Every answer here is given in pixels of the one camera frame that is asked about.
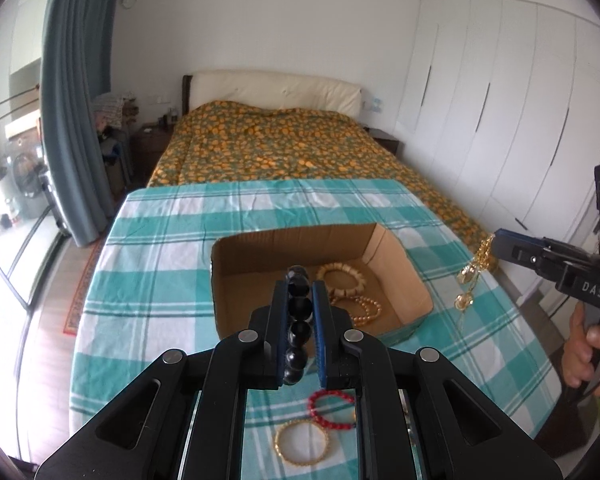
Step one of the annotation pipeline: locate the patterned floor rug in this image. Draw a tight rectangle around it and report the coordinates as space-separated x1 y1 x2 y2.
62 239 104 337

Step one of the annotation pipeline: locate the dark wooden nightstand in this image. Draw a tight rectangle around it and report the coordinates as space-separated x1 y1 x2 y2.
129 123 174 187
364 127 404 159

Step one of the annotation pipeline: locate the blue curtain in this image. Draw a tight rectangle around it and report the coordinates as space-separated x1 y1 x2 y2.
39 0 119 247

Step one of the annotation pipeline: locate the pile of clothes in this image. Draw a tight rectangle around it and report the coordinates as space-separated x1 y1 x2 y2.
90 92 141 162

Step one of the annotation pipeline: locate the glass sliding door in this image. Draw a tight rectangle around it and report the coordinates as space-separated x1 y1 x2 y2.
0 0 77 313

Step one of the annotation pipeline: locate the white wardrobe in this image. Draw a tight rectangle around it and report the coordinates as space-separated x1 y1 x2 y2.
394 0 600 262

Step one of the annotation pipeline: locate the teal checkered tablecloth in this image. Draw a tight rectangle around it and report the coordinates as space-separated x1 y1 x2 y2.
69 178 563 480

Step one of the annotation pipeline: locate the printed cardboard box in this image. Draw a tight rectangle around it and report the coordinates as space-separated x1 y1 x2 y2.
210 222 435 347

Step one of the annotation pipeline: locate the black bead bracelet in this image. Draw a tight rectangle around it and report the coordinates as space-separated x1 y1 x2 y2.
282 264 314 387

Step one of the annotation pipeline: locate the golden pearl bracelet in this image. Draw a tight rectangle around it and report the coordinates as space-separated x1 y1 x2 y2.
329 294 384 329

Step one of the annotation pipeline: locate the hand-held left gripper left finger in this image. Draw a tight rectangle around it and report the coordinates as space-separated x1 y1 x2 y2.
35 280 288 480

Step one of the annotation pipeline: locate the gold bangle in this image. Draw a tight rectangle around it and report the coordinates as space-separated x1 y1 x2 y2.
273 418 331 466

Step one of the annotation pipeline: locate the cream bead bracelet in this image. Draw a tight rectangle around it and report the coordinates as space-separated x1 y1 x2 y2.
315 261 367 306

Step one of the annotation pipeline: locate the red bead bracelet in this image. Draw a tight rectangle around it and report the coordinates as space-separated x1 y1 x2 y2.
307 388 357 431

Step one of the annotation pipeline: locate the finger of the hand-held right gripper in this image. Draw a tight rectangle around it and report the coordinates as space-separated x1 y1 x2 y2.
491 228 549 274

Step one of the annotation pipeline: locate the gold chain necklace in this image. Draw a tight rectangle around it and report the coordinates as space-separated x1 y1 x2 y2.
454 233 497 314

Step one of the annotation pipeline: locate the cream padded headboard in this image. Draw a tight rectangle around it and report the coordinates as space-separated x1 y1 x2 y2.
182 69 364 117

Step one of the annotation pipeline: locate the washing machine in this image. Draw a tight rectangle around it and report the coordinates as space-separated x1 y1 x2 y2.
4 146 47 217

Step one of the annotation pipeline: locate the bed with floral cover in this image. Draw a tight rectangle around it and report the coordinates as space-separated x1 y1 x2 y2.
145 100 492 257

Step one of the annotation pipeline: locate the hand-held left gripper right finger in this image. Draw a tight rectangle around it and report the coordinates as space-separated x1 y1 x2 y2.
311 281 563 480

